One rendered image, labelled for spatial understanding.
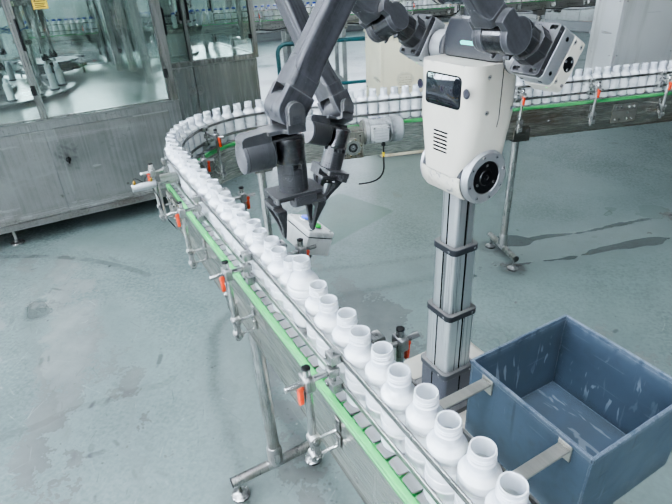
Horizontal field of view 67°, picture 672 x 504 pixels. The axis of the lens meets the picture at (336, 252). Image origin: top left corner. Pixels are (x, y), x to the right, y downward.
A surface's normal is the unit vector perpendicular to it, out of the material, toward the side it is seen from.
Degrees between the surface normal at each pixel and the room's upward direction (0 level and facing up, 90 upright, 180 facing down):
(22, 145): 90
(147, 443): 0
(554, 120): 89
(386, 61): 90
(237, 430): 0
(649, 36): 90
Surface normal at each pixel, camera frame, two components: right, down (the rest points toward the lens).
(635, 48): 0.18, 0.47
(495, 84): 0.49, 0.40
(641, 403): -0.87, 0.28
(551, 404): -0.05, -0.87
